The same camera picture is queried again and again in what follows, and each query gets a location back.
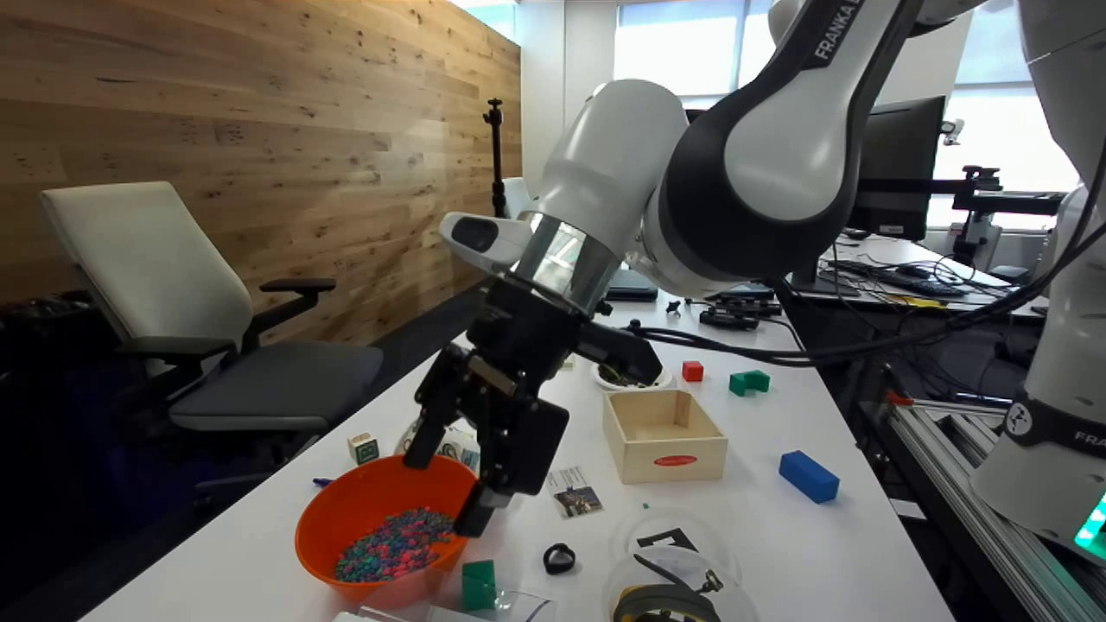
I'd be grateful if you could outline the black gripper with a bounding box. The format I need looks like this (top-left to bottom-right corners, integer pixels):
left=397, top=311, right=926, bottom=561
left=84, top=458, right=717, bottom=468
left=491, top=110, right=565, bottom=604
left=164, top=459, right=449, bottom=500
left=403, top=285, right=587, bottom=538

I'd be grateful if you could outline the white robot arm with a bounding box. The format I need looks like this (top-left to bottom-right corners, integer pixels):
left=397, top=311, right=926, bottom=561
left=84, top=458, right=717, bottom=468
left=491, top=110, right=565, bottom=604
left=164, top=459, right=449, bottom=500
left=403, top=0, right=980, bottom=536

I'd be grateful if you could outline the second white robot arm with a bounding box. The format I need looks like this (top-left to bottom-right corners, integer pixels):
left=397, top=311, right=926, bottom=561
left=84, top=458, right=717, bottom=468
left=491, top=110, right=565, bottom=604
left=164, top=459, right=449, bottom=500
left=972, top=0, right=1106, bottom=565

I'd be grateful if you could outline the small patterned cube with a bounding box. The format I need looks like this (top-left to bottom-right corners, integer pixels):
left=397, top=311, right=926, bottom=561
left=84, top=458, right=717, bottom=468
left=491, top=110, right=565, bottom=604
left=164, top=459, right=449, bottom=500
left=347, top=434, right=378, bottom=468

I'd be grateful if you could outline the small printed card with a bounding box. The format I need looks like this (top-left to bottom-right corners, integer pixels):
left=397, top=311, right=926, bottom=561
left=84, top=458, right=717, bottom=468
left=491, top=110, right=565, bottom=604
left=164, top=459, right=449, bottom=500
left=549, top=468, right=601, bottom=519

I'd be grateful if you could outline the orange bowl with beads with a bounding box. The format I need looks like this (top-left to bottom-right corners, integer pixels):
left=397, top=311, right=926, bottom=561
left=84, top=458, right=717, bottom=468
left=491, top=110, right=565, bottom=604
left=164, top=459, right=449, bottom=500
left=294, top=458, right=474, bottom=610

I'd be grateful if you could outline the green cube block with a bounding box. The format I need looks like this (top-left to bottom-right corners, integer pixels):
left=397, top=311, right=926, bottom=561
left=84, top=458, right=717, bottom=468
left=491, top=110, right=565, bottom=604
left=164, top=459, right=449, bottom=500
left=461, top=561, right=498, bottom=612

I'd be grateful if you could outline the open wooden box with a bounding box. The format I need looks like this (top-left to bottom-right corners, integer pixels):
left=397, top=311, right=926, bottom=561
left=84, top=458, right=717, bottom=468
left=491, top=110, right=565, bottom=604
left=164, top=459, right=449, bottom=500
left=605, top=390, right=729, bottom=485

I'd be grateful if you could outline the small red block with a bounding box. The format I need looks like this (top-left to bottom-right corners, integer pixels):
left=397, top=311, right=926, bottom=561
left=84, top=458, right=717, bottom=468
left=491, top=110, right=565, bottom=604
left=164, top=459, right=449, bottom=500
left=681, top=359, right=703, bottom=383

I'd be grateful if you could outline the clear lid with marker tag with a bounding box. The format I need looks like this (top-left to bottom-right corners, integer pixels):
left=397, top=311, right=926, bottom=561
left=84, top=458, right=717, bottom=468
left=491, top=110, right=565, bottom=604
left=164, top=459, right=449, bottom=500
left=605, top=507, right=739, bottom=602

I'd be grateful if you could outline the green arch block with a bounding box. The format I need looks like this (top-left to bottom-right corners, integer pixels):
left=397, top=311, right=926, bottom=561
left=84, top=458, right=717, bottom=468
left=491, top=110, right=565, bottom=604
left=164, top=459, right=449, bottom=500
left=729, top=369, right=769, bottom=398

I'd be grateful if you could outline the blue rectangular block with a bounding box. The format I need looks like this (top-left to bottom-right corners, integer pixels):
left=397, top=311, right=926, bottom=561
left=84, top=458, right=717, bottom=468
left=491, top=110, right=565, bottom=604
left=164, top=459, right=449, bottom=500
left=776, top=450, right=838, bottom=506

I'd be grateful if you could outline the white office chair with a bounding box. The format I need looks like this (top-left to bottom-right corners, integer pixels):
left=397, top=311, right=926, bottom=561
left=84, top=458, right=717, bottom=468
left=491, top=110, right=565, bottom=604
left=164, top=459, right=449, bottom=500
left=40, top=179, right=382, bottom=434

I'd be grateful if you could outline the black computer monitor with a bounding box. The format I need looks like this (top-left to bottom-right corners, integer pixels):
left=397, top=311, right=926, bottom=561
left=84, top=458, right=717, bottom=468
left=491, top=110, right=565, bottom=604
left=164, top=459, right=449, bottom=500
left=849, top=96, right=943, bottom=244

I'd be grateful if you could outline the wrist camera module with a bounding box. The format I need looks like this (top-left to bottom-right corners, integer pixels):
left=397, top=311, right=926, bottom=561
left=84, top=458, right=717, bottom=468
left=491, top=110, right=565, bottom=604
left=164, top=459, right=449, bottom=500
left=577, top=324, right=663, bottom=383

